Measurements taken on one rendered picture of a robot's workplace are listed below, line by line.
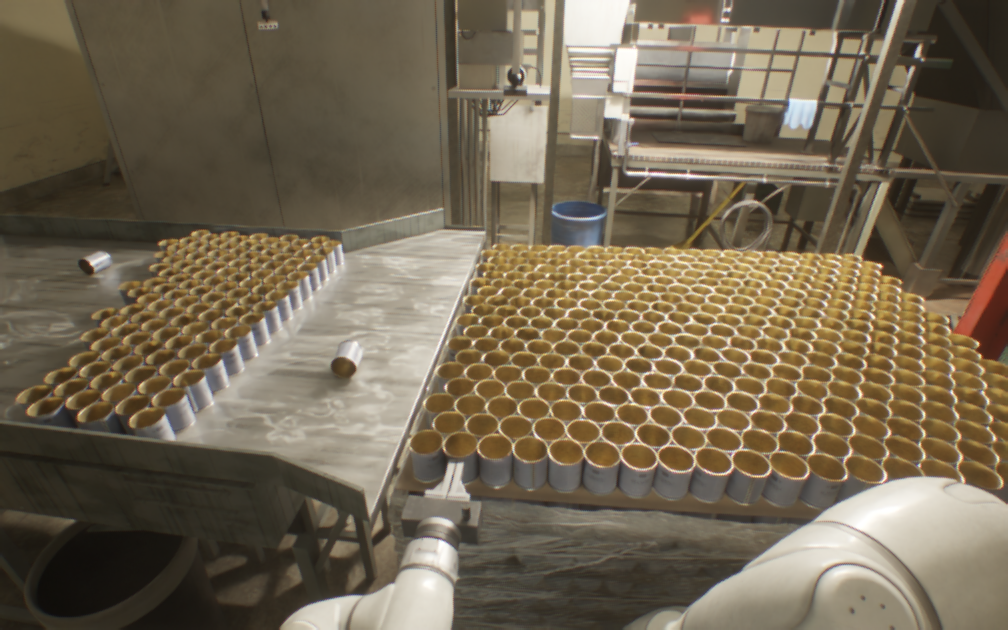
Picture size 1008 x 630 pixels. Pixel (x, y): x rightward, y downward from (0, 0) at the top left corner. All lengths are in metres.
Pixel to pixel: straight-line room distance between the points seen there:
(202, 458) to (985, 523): 1.19
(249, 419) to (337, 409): 0.20
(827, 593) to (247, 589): 2.18
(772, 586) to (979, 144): 4.88
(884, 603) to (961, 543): 0.13
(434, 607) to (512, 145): 3.29
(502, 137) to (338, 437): 2.87
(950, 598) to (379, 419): 1.04
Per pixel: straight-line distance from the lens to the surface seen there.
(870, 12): 4.18
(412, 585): 0.81
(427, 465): 1.03
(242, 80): 3.97
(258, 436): 1.29
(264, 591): 2.37
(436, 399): 1.15
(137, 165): 4.65
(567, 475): 1.00
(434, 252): 2.10
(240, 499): 1.31
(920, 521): 0.55
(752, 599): 0.46
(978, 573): 0.56
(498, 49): 3.23
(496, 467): 1.00
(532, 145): 3.74
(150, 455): 1.29
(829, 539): 0.50
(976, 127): 5.15
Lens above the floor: 1.89
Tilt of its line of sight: 30 degrees down
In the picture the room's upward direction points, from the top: 1 degrees clockwise
